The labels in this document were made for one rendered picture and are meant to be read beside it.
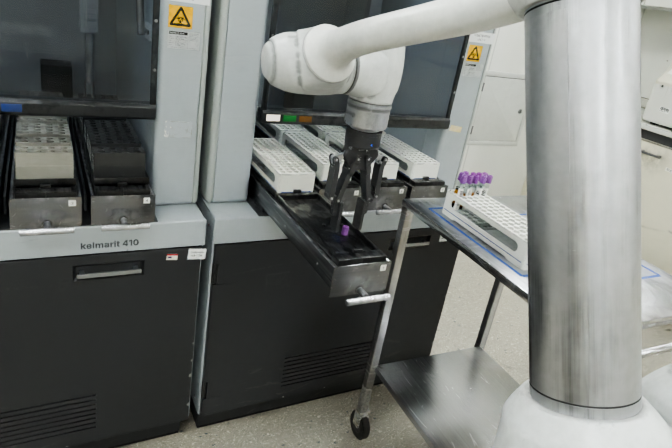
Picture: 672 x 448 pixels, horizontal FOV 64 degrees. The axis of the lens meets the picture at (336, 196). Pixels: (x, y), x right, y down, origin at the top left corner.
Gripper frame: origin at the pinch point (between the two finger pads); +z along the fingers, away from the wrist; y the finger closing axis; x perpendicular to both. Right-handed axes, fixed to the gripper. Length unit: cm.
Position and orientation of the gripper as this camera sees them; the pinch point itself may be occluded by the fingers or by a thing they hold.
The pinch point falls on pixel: (347, 215)
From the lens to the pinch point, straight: 118.5
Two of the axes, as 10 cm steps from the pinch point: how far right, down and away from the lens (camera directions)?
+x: 4.5, 4.1, -8.0
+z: -1.7, 9.1, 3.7
